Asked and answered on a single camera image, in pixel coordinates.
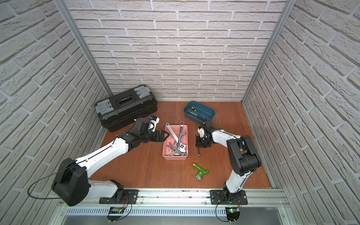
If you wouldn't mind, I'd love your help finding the pink plastic storage box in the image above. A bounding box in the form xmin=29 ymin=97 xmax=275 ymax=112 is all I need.
xmin=163 ymin=124 xmax=188 ymax=160

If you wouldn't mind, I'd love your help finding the silver 22 combination wrench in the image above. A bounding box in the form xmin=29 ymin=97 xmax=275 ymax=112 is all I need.
xmin=176 ymin=121 xmax=186 ymax=153

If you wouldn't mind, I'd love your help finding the large silver adjustable wrench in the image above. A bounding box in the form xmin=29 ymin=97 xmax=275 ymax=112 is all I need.
xmin=166 ymin=123 xmax=188 ymax=156

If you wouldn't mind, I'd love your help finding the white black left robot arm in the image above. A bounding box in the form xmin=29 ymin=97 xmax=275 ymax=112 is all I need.
xmin=51 ymin=116 xmax=170 ymax=206

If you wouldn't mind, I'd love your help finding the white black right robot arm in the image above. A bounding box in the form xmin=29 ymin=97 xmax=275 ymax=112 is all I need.
xmin=196 ymin=121 xmax=262 ymax=197

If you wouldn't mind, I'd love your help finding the teal plastic bin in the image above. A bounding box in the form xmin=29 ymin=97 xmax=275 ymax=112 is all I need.
xmin=183 ymin=101 xmax=216 ymax=124

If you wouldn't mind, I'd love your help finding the green toy drill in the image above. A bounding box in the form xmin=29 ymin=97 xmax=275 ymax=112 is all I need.
xmin=193 ymin=163 xmax=210 ymax=181

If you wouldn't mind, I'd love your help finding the black grey toolbox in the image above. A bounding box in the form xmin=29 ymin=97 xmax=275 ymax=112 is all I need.
xmin=95 ymin=85 xmax=158 ymax=132

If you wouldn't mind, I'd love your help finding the black yellow screwdriver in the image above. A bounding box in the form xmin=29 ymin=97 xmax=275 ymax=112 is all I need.
xmin=189 ymin=106 xmax=207 ymax=121

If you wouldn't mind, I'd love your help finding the right controller circuit board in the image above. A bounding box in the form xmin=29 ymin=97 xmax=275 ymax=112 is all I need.
xmin=225 ymin=207 xmax=241 ymax=223

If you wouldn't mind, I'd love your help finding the controller circuit board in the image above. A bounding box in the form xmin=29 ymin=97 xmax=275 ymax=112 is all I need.
xmin=107 ymin=207 xmax=128 ymax=222
xmin=225 ymin=207 xmax=241 ymax=223

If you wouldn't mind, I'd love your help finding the left controller circuit board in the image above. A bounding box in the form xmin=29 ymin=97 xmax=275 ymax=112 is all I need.
xmin=107 ymin=207 xmax=128 ymax=222

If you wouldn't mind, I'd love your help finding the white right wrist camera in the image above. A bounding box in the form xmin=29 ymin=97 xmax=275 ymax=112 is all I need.
xmin=197 ymin=126 xmax=205 ymax=138

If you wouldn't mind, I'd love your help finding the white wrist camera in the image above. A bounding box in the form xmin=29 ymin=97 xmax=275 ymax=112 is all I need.
xmin=197 ymin=126 xmax=205 ymax=138
xmin=148 ymin=115 xmax=160 ymax=132

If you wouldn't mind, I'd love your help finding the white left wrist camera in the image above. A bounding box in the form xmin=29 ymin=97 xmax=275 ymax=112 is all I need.
xmin=148 ymin=115 xmax=160 ymax=132

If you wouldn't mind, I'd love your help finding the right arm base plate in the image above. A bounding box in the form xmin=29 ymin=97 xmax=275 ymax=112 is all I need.
xmin=210 ymin=189 xmax=248 ymax=205

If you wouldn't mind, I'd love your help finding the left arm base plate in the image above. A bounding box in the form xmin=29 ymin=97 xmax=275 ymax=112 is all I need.
xmin=99 ymin=189 xmax=139 ymax=204

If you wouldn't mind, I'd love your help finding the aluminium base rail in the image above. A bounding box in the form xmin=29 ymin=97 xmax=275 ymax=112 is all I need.
xmin=50 ymin=188 xmax=294 ymax=225

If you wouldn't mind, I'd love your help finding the left aluminium corner post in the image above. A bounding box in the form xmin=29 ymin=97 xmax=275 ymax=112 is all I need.
xmin=54 ymin=0 xmax=113 ymax=96

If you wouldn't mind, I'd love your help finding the aluminium corner post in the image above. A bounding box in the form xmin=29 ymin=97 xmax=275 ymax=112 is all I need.
xmin=241 ymin=0 xmax=297 ymax=104
xmin=54 ymin=0 xmax=113 ymax=96

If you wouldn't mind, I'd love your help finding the right aluminium corner post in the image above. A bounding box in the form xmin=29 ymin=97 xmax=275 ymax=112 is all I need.
xmin=241 ymin=0 xmax=297 ymax=104

